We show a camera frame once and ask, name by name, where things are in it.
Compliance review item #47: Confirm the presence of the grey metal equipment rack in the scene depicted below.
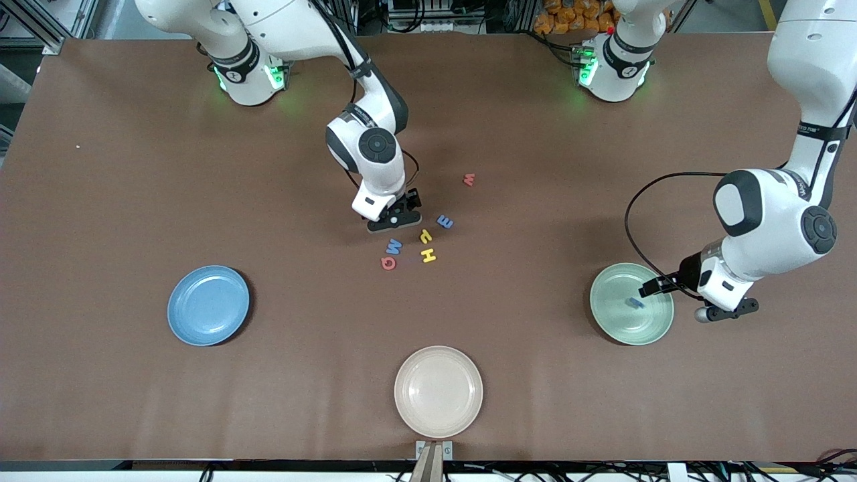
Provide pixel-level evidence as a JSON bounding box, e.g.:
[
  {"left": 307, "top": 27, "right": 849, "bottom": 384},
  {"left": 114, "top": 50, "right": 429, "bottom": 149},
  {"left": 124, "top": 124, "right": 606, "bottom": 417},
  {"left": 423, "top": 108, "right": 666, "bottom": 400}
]
[{"left": 385, "top": 0, "right": 469, "bottom": 34}]

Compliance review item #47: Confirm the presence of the aluminium frame post with bracket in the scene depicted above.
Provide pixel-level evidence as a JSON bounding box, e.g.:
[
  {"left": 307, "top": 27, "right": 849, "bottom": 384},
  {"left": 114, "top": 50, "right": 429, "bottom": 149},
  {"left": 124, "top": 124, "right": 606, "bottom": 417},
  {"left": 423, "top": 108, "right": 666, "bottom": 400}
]
[{"left": 0, "top": 0, "right": 101, "bottom": 56}]

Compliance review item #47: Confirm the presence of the orange packaged goods pile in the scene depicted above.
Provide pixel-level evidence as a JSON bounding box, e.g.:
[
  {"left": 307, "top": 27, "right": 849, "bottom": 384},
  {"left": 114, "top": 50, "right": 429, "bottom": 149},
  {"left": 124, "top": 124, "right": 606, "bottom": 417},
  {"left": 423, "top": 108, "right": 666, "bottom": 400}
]
[{"left": 534, "top": 0, "right": 617, "bottom": 35}]

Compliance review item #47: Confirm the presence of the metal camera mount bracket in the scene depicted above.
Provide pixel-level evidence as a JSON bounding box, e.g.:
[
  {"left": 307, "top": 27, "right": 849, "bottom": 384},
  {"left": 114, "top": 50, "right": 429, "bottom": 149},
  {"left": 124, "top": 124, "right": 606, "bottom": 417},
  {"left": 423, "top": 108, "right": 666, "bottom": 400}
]
[{"left": 408, "top": 440, "right": 455, "bottom": 482}]

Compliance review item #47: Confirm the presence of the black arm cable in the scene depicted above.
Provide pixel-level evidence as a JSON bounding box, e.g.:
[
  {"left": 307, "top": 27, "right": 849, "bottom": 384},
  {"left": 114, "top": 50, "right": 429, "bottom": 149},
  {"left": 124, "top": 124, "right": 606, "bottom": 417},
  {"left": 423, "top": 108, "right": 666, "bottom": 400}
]
[
  {"left": 308, "top": 0, "right": 421, "bottom": 202},
  {"left": 624, "top": 87, "right": 857, "bottom": 295}
]

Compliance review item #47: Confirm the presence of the beige plastic plate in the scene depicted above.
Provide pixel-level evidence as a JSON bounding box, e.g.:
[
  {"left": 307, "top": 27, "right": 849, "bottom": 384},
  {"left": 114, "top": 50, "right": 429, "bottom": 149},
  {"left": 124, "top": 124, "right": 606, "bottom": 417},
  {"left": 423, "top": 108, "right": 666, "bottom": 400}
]
[{"left": 394, "top": 345, "right": 484, "bottom": 439}]

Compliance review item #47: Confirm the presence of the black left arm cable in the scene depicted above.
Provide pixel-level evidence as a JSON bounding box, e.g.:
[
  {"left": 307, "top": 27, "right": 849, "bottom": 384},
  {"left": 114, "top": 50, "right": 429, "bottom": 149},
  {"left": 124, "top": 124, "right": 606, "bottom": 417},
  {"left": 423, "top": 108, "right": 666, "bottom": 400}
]
[{"left": 624, "top": 87, "right": 857, "bottom": 295}]

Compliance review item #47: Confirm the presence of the green plastic plate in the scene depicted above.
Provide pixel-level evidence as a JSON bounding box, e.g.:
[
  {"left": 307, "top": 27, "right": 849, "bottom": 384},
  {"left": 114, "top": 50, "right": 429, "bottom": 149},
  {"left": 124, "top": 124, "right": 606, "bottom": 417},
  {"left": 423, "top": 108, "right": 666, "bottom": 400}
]
[{"left": 589, "top": 262, "right": 675, "bottom": 346}]

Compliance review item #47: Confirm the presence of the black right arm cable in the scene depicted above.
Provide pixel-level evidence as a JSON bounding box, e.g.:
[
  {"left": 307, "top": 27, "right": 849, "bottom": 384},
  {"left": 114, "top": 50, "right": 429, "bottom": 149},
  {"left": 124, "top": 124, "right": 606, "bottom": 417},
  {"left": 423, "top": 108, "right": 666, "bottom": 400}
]
[{"left": 308, "top": 0, "right": 421, "bottom": 202}]

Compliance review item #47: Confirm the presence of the blue plastic plate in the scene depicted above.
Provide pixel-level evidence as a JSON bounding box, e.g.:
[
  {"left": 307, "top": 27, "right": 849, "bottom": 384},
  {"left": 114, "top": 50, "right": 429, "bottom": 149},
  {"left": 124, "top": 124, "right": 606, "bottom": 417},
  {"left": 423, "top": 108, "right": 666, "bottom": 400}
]
[{"left": 167, "top": 265, "right": 250, "bottom": 347}]

